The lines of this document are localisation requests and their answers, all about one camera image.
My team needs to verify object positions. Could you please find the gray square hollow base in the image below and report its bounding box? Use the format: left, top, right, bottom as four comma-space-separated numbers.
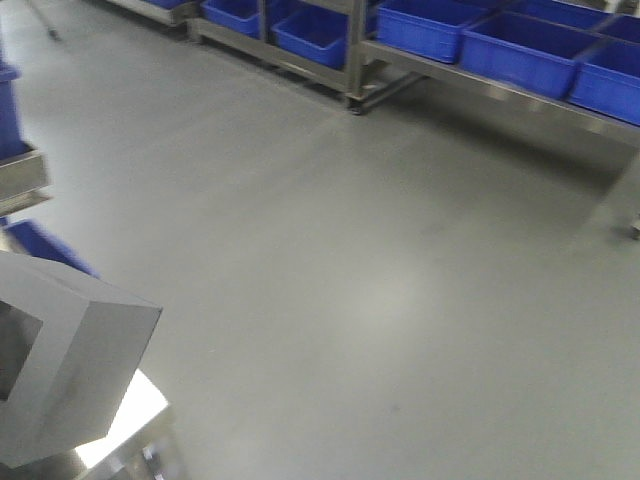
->
1, 252, 162, 468

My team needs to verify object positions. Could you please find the blue bin on far rack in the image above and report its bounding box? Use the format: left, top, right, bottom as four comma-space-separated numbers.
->
459, 12, 601, 100

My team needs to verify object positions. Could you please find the stainless steel shelf rack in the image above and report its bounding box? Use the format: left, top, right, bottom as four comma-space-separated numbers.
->
1, 142, 52, 217

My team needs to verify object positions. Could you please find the far steel shelf rack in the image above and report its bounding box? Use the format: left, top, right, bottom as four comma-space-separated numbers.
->
99, 0, 640, 241

